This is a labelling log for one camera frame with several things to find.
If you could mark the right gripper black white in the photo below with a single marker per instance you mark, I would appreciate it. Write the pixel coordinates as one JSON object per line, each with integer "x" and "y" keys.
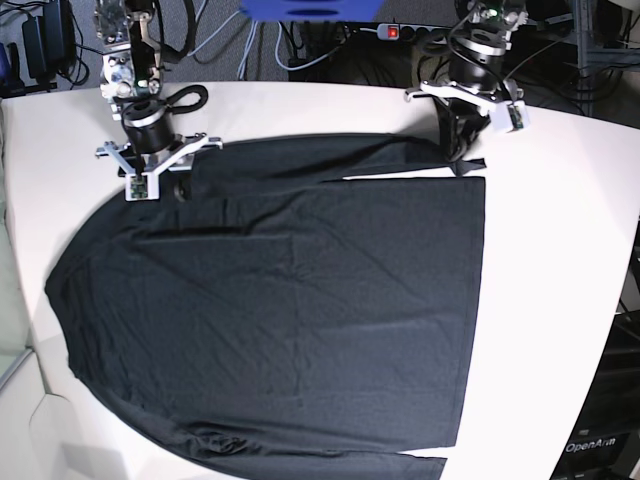
{"x": 154, "y": 146}

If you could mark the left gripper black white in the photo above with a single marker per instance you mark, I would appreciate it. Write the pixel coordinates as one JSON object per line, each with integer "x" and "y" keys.
{"x": 474, "y": 64}

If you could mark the dark navy long-sleeve shirt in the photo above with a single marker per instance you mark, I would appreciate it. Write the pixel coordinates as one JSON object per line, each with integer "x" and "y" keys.
{"x": 309, "y": 314}

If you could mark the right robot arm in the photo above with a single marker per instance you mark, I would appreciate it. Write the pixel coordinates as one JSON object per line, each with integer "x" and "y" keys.
{"x": 134, "y": 59}

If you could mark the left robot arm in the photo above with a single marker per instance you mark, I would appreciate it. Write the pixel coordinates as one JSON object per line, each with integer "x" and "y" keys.
{"x": 485, "y": 17}

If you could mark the black box left background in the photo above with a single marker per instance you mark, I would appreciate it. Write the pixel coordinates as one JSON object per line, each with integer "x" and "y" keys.
{"x": 49, "y": 41}

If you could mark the black OpenArm case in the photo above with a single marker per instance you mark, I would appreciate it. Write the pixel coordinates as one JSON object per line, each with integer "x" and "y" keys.
{"x": 604, "y": 443}

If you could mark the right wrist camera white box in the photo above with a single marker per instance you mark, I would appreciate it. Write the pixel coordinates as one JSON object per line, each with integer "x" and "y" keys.
{"x": 144, "y": 187}

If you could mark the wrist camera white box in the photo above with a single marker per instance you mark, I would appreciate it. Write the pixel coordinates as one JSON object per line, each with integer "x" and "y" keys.
{"x": 144, "y": 187}
{"x": 509, "y": 117}

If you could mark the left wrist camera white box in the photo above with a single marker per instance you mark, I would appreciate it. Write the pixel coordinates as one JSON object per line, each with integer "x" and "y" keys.
{"x": 509, "y": 117}

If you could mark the white power strip red switch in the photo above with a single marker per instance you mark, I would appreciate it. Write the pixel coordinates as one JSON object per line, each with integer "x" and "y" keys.
{"x": 411, "y": 33}

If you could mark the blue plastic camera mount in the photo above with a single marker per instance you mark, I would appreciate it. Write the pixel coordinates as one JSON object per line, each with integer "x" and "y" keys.
{"x": 311, "y": 10}

